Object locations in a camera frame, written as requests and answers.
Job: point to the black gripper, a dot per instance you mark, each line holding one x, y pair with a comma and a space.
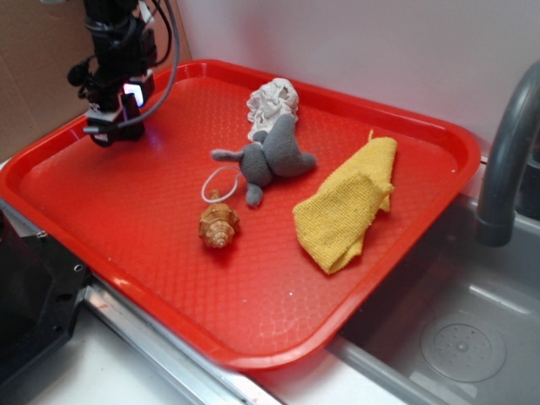
120, 53

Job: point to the small black box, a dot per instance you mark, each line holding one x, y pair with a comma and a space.
131, 132

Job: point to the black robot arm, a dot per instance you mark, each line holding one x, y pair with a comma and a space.
117, 14

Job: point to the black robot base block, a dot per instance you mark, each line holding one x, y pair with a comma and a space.
42, 284

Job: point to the red plastic tray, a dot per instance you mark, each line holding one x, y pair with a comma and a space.
131, 212

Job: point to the brown cardboard panel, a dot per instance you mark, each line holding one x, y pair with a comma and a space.
40, 42

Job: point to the white elastic loop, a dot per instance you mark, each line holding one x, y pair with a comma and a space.
230, 193

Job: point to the brown spiral seashell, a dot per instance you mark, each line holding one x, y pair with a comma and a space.
218, 223

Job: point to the grey plush toy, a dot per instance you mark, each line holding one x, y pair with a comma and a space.
275, 153

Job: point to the white crumpled cloth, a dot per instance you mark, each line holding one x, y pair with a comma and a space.
272, 100

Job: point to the yellow knitted cloth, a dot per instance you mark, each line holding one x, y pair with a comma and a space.
331, 225

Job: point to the grey toy faucet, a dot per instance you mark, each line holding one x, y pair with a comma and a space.
511, 178

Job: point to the grey plastic sink basin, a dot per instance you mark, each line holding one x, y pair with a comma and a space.
455, 322

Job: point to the silver metal rail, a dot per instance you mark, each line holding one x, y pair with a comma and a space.
117, 355

